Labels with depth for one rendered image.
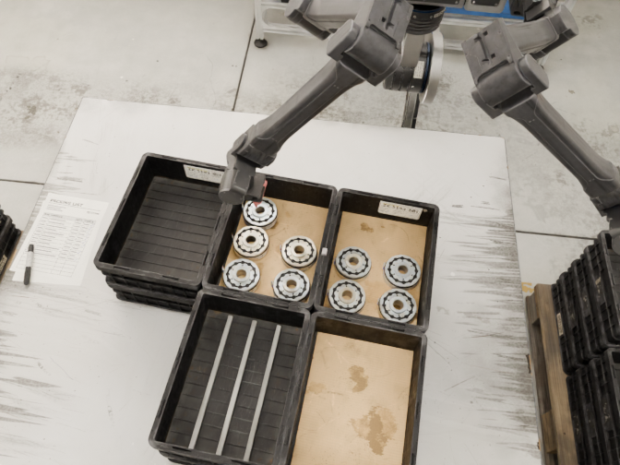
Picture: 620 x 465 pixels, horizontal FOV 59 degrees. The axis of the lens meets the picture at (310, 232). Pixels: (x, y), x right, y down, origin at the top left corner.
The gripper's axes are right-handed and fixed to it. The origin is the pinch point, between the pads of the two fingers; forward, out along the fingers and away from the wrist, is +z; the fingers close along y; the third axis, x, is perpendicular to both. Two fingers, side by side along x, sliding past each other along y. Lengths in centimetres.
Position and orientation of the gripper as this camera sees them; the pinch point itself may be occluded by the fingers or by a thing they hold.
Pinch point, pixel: (244, 201)
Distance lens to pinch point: 141.6
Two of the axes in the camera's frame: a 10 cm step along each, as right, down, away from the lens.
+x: 2.0, -8.6, 4.7
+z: -0.3, 4.7, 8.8
